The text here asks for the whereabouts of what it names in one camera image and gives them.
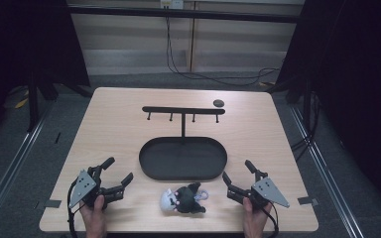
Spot black curtain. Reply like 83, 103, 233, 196
272, 0, 381, 221
0, 0, 92, 150

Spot person's left hand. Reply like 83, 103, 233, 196
78, 194, 109, 238

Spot black and white plush keychain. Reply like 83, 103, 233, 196
159, 181, 210, 215

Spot white wall socket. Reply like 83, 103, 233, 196
160, 0, 185, 10

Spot black wall cable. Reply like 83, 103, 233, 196
165, 7, 282, 88

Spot person's right hand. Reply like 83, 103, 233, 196
242, 196, 274, 238

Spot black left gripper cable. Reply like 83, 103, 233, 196
66, 178, 81, 238

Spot black metal stand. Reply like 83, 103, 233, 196
301, 78, 316, 148
26, 70, 42, 133

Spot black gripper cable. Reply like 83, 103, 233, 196
66, 178, 81, 238
263, 201, 280, 238

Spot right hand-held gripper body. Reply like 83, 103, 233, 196
226, 170, 291, 210

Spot grey tape piece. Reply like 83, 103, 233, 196
44, 198, 63, 209
297, 195, 319, 206

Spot yellow floor marker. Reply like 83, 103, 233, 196
13, 96, 30, 110

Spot black floor cables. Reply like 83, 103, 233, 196
290, 92, 323, 164

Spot black horizontal bar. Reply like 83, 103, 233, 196
66, 4, 302, 25

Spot metal floor rail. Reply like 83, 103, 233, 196
0, 105, 54, 234
288, 104, 367, 238

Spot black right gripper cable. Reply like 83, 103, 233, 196
263, 201, 280, 238

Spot black hook rack with tray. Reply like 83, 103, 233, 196
138, 105, 229, 182

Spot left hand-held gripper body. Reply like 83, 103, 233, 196
68, 165, 126, 211

